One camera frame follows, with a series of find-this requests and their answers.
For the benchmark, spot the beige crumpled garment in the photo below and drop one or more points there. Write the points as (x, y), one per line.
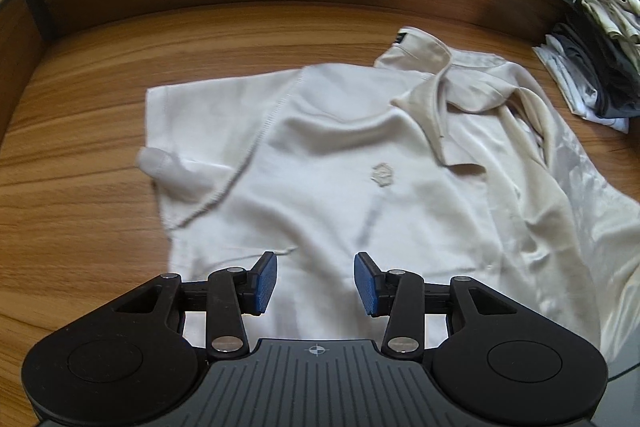
(612, 2)

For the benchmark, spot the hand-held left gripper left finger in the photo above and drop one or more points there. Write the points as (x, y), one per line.
(265, 283)

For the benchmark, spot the cream collared short-sleeve shirt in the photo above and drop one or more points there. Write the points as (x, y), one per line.
(350, 142)

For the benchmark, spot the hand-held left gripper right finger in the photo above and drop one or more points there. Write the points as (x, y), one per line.
(366, 287)

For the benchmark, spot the white garment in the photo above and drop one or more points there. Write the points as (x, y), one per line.
(565, 72)

